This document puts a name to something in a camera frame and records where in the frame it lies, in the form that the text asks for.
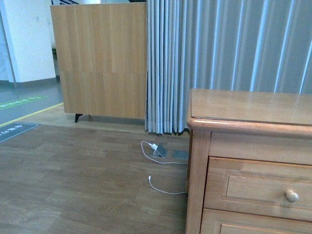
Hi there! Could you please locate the green floor sticker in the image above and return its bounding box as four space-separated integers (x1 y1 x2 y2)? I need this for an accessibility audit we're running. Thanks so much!
0 96 47 110

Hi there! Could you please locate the grey pleated curtain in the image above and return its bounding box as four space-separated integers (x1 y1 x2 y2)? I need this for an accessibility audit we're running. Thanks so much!
145 0 312 134

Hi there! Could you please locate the white charger plug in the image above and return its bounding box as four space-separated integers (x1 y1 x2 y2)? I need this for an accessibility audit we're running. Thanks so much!
149 144 158 150

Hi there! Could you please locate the closed metal floor socket cover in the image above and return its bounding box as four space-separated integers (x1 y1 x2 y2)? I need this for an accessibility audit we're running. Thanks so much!
172 150 189 160

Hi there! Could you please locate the round wooden drawer knob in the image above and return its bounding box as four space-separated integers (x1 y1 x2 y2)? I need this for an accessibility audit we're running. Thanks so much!
284 190 299 203

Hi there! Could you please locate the white charging cable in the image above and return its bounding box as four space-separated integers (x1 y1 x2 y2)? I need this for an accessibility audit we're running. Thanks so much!
140 140 189 195

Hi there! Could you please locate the wooden top drawer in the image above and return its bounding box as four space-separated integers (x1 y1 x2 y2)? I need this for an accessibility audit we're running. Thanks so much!
204 157 312 221

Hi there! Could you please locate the wooden nightstand cabinet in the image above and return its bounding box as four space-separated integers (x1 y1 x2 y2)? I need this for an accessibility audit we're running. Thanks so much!
186 89 312 234

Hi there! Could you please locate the light wooden partition panel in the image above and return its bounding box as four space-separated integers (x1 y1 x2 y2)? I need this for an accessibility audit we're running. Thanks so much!
51 2 147 119

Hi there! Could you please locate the open metal floor socket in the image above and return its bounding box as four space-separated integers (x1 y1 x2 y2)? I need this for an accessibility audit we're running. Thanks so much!
151 144 167 158

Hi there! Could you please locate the dark floor sign sticker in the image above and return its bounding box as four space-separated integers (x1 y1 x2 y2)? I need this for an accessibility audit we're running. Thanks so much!
0 122 39 143

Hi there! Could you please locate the wooden drawer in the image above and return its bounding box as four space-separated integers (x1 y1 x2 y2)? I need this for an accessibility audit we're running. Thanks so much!
204 157 312 221
200 209 312 234

